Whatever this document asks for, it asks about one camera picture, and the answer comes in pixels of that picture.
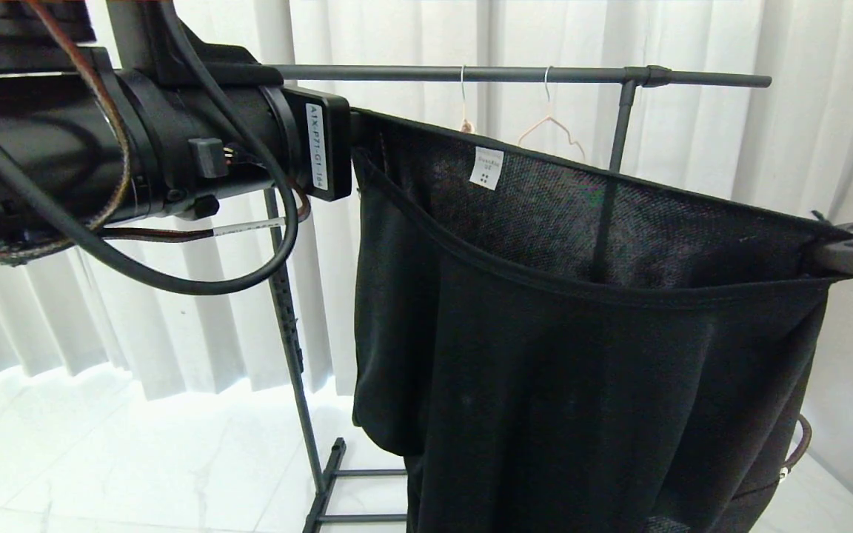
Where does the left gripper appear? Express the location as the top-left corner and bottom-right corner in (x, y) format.
(112, 67), (354, 223)

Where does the pink clothes hanger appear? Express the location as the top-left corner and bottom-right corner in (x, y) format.
(518, 67), (587, 162)
(458, 67), (476, 135)

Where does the black garment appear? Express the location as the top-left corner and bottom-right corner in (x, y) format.
(351, 107), (853, 533)

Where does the black clothes rack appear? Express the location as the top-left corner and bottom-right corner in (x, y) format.
(264, 64), (772, 533)

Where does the white laundry basket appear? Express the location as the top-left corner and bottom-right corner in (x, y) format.
(780, 413), (814, 482)

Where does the white curtain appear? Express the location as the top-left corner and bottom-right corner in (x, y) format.
(0, 0), (853, 400)

